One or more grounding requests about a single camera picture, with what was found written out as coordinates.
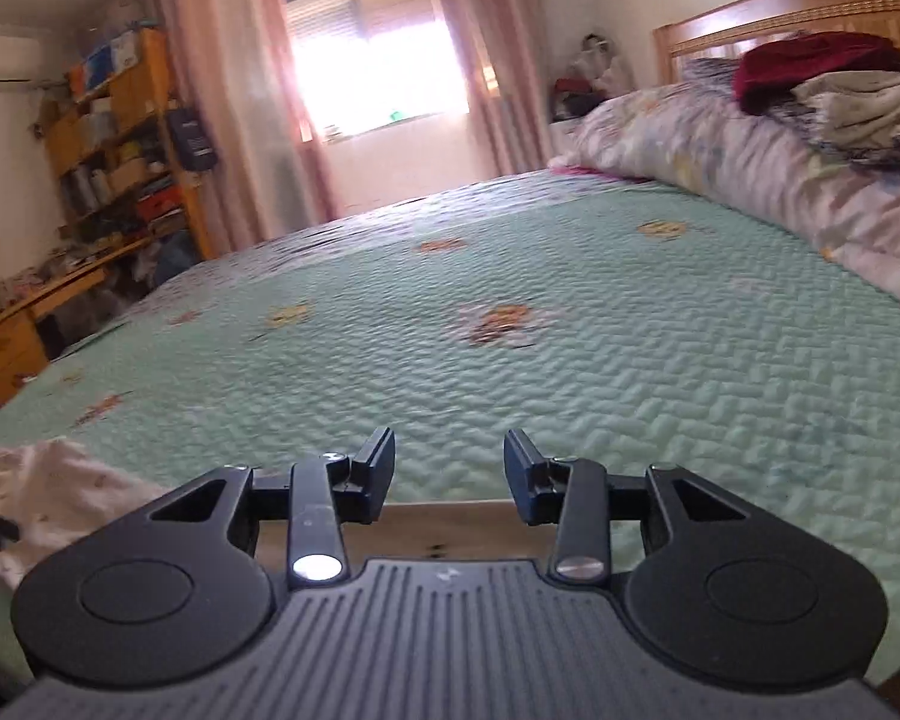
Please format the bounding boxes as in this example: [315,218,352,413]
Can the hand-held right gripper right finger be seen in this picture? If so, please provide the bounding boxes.
[502,429,751,584]

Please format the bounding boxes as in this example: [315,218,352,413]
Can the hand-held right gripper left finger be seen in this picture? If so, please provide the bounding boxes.
[148,426,397,590]

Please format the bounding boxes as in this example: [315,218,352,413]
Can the grey folded clothes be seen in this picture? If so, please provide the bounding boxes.
[769,69,900,166]

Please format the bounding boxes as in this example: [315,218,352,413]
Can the green quilted bee bedspread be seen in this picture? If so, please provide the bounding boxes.
[0,169,900,683]

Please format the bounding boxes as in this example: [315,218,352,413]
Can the wooden desk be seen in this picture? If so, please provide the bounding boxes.
[0,236,158,410]

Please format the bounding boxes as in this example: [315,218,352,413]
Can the floral pillow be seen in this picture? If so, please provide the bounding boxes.
[547,56,900,331]

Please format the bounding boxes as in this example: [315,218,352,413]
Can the black hanging bag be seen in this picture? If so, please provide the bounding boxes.
[166,109,218,173]

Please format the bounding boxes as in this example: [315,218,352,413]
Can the wooden bookshelf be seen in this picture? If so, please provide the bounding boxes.
[41,26,215,263]

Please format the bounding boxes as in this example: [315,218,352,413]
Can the pink curtain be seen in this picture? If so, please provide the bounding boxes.
[424,0,556,177]
[157,0,338,241]

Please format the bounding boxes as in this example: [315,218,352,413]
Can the window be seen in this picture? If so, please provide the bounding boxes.
[270,0,473,143]

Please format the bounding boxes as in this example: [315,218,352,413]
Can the clutter pile by curtain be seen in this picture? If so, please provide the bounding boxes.
[570,34,635,102]

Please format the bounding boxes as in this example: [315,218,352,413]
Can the white air conditioner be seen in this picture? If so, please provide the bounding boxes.
[0,24,42,87]

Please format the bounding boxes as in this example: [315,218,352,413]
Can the wooden headboard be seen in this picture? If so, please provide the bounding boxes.
[652,0,900,87]

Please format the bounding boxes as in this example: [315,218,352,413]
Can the dark red cloth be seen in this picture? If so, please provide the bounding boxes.
[733,31,900,117]

